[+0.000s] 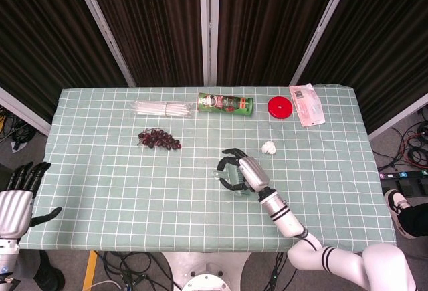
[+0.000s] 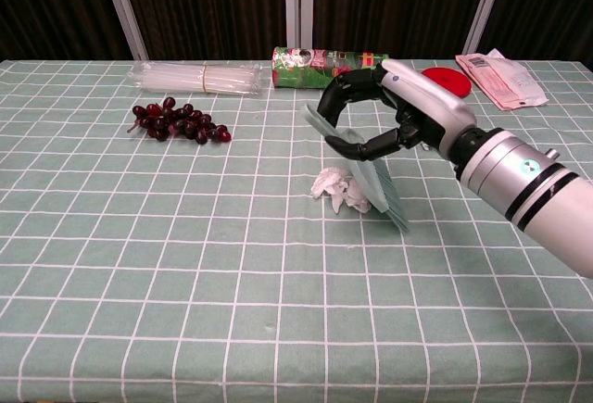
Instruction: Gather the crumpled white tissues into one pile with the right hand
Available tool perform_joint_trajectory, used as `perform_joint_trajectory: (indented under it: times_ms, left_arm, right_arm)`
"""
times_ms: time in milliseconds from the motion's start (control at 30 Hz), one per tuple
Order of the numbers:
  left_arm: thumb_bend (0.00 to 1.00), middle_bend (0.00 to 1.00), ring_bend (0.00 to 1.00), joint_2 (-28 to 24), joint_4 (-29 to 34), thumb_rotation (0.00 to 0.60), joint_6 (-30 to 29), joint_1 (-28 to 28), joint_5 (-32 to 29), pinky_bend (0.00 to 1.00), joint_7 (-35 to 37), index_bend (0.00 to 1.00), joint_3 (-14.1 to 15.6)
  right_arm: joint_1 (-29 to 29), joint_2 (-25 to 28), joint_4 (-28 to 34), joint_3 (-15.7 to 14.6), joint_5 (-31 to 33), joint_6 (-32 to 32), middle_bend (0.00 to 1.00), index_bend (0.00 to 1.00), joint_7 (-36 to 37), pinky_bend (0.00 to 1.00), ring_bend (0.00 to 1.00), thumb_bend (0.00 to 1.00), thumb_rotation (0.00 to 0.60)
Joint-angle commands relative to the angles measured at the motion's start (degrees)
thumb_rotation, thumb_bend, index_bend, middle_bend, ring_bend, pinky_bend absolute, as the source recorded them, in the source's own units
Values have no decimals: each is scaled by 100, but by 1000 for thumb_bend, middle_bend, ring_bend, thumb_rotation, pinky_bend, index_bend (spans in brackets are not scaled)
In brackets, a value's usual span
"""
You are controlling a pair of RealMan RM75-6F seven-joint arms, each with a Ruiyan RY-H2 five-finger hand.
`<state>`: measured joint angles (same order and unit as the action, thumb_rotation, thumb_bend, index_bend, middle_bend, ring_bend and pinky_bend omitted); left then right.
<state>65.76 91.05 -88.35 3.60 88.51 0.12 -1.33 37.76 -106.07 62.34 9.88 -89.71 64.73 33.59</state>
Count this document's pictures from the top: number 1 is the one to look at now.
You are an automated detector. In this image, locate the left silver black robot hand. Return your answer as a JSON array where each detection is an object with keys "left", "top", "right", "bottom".
[{"left": 0, "top": 161, "right": 64, "bottom": 240}]

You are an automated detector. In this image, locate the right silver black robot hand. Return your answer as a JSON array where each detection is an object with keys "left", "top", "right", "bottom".
[{"left": 217, "top": 147, "right": 272, "bottom": 194}]

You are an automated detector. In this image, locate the small green hand broom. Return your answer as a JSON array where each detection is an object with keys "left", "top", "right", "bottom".
[{"left": 211, "top": 165, "right": 255, "bottom": 199}]

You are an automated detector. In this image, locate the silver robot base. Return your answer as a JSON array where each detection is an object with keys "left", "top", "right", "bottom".
[{"left": 161, "top": 252, "right": 252, "bottom": 291}]

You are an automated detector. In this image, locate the white paper top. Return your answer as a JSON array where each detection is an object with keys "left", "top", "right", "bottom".
[{"left": 260, "top": 140, "right": 278, "bottom": 156}]

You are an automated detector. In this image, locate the black rounded object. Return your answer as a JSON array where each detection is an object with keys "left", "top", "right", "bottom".
[{"left": 33, "top": 250, "right": 66, "bottom": 291}]

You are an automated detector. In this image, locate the red round lid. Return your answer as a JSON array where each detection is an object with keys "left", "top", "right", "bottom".
[{"left": 266, "top": 96, "right": 294, "bottom": 120}]

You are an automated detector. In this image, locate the green snack tube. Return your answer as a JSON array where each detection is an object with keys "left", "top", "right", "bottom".
[{"left": 197, "top": 92, "right": 254, "bottom": 118}]

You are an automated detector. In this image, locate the pink white plastic packet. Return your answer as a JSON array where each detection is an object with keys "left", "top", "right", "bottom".
[{"left": 288, "top": 82, "right": 326, "bottom": 128}]

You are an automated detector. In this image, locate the dark red grape bunch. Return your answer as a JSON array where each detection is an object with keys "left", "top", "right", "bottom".
[{"left": 137, "top": 128, "right": 183, "bottom": 152}]

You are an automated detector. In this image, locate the green white checked tablecloth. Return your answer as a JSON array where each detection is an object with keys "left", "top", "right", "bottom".
[{"left": 20, "top": 82, "right": 398, "bottom": 254}]

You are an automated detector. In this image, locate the bundle of white straws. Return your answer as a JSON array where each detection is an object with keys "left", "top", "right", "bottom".
[{"left": 129, "top": 100, "right": 195, "bottom": 120}]

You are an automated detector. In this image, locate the white black sneaker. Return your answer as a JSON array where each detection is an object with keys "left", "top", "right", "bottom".
[{"left": 383, "top": 189, "right": 419, "bottom": 240}]

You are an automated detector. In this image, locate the dark cable tangle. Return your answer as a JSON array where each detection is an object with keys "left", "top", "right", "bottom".
[{"left": 0, "top": 106, "right": 38, "bottom": 150}]

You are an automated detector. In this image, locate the black floor cable tangle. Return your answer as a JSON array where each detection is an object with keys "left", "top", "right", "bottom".
[{"left": 92, "top": 250, "right": 175, "bottom": 291}]

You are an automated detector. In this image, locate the white partition frame post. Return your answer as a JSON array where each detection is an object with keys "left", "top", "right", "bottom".
[
  {"left": 69, "top": 0, "right": 136, "bottom": 88},
  {"left": 288, "top": 0, "right": 356, "bottom": 86},
  {"left": 198, "top": 0, "right": 220, "bottom": 86}
]

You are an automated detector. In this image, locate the red black cable tangle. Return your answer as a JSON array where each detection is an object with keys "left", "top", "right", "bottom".
[{"left": 370, "top": 108, "right": 428, "bottom": 171}]

